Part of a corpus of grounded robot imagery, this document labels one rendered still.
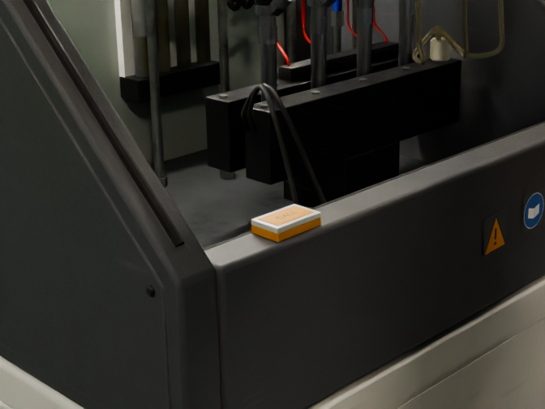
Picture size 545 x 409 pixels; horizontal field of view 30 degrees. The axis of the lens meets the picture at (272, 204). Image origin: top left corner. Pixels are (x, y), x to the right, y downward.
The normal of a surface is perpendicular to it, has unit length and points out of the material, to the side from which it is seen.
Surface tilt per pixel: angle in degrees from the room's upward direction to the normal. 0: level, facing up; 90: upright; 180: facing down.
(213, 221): 0
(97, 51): 90
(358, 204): 0
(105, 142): 43
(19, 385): 90
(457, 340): 90
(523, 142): 0
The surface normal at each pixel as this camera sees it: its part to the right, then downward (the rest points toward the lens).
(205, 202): -0.02, -0.94
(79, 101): 0.47, -0.54
